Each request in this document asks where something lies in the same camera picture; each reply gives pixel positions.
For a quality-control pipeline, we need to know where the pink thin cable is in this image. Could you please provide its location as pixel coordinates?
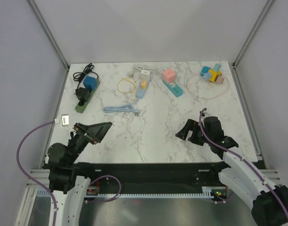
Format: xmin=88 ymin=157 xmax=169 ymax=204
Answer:
xmin=185 ymin=74 xmax=230 ymax=100

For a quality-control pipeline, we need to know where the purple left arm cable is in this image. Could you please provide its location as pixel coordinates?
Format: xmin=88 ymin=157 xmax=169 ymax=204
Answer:
xmin=16 ymin=120 xmax=59 ymax=226

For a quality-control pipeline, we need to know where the light blue power strip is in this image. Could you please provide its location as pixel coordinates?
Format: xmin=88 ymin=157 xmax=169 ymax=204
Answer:
xmin=136 ymin=80 xmax=150 ymax=99

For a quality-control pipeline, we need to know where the light blue thin cable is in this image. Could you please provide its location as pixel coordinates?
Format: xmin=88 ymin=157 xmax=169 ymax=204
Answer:
xmin=176 ymin=58 xmax=206 ymax=102

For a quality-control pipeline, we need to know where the pink cube socket adapter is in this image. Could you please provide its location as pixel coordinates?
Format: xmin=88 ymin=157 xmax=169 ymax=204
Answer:
xmin=162 ymin=68 xmax=176 ymax=84

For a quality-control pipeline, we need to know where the light blue power cord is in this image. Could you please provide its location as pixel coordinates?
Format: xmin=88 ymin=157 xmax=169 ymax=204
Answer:
xmin=103 ymin=97 xmax=140 ymax=116

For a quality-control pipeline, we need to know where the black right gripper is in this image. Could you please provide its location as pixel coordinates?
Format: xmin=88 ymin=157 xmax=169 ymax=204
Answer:
xmin=175 ymin=119 xmax=212 ymax=146

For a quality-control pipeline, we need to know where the black cube plug adapter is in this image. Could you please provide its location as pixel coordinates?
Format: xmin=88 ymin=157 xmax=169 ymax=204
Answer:
xmin=75 ymin=87 xmax=91 ymax=102

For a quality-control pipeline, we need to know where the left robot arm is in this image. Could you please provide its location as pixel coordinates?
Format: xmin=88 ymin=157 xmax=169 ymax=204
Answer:
xmin=48 ymin=122 xmax=112 ymax=226

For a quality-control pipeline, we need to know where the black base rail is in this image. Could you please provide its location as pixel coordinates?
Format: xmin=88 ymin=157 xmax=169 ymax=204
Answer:
xmin=75 ymin=162 xmax=225 ymax=194

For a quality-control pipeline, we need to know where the white power cord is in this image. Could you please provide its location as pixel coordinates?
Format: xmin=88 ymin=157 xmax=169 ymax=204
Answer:
xmin=134 ymin=65 xmax=163 ymax=76

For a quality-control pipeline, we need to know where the black power cord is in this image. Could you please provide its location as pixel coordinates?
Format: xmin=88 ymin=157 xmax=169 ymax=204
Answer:
xmin=72 ymin=63 xmax=99 ymax=82

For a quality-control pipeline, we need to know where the green power strip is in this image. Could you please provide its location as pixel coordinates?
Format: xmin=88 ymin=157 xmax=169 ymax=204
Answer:
xmin=75 ymin=80 xmax=100 ymax=113

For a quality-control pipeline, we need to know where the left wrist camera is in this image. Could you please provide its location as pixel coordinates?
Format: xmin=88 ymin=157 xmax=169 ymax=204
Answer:
xmin=54 ymin=114 xmax=70 ymax=127

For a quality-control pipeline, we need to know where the teal power strip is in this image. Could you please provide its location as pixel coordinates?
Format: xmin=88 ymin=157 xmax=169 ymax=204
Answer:
xmin=162 ymin=79 xmax=184 ymax=97

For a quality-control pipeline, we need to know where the yellow charging cable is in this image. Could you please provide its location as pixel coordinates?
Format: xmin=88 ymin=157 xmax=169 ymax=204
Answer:
xmin=117 ymin=74 xmax=138 ymax=102

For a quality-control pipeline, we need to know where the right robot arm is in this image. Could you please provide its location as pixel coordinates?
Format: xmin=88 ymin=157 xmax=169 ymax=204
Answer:
xmin=176 ymin=116 xmax=288 ymax=226

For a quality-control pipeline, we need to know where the yellow cube socket hub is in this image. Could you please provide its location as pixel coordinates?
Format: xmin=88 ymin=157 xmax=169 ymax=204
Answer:
xmin=208 ymin=69 xmax=222 ymax=82

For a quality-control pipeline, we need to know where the pink plug adapter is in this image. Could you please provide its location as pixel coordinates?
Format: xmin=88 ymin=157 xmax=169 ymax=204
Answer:
xmin=215 ymin=75 xmax=224 ymax=84

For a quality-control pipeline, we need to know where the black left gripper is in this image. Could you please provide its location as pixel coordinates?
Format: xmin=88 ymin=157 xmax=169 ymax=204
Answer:
xmin=66 ymin=121 xmax=112 ymax=165

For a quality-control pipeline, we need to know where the blue cube socket adapter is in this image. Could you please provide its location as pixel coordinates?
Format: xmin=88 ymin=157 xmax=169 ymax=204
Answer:
xmin=83 ymin=76 xmax=97 ymax=91

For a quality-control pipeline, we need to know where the light teal charger plug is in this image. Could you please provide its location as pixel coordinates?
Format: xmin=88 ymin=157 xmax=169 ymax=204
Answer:
xmin=213 ymin=64 xmax=222 ymax=72

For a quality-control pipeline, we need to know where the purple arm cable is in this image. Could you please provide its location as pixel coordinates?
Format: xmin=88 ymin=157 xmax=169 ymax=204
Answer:
xmin=199 ymin=107 xmax=288 ymax=226
xmin=16 ymin=120 xmax=59 ymax=226

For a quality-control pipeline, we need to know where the yellow charger plug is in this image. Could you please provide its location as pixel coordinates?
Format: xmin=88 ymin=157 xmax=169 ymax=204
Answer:
xmin=140 ymin=80 xmax=147 ymax=90

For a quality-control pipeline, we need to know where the blue plug adapter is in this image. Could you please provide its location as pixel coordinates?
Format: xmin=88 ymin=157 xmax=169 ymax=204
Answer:
xmin=200 ymin=66 xmax=212 ymax=81

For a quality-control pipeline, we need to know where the white charger block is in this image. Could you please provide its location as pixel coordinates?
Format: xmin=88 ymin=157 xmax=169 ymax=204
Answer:
xmin=140 ymin=70 xmax=151 ymax=81

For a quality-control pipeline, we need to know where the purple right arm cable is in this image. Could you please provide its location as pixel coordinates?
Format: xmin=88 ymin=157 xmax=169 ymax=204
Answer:
xmin=199 ymin=107 xmax=288 ymax=226

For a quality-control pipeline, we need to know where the white slotted cable duct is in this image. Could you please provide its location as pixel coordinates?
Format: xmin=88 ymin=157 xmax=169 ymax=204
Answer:
xmin=37 ymin=186 xmax=228 ymax=201

